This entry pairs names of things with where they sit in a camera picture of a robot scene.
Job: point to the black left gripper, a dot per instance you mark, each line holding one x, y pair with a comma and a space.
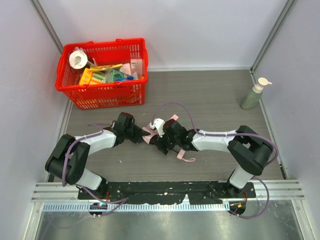
136, 132

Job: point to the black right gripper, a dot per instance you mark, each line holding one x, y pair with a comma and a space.
160, 141

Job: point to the pink folding umbrella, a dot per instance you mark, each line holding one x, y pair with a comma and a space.
150, 133

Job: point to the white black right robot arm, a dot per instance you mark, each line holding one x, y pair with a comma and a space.
251, 152

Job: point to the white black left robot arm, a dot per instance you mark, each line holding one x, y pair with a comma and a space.
69, 157

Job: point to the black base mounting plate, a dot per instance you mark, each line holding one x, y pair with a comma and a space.
172, 192

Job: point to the green packaged item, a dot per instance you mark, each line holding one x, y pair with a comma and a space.
117, 76

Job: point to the red plastic shopping basket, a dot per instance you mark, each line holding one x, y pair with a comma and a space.
117, 94

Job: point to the white pink small box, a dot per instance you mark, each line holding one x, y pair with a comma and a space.
136, 65

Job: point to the orange yellow snack box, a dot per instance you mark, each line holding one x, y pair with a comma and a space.
91, 78

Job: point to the yellow snack packet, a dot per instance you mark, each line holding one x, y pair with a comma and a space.
103, 68

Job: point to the white tape roll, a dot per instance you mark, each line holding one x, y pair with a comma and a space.
78, 59

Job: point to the green pump soap bottle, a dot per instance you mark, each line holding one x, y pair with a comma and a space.
254, 95

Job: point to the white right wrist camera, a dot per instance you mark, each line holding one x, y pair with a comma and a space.
157, 125

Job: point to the white slotted cable duct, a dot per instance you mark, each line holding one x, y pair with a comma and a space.
88, 206

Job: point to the aluminium frame rail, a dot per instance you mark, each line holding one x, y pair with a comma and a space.
288, 189

